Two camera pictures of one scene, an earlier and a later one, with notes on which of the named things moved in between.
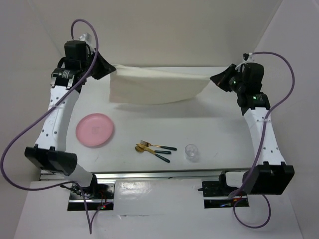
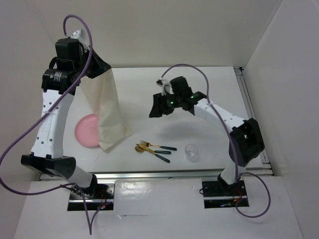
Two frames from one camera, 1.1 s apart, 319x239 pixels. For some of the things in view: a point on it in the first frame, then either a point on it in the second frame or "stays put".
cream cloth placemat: [156, 85] -> [113, 126]
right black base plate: [216, 193] stays put
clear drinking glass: [192, 153] stays put
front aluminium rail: [160, 175] stays put
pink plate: [94, 129] stays put
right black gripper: [221, 79] -> [157, 110]
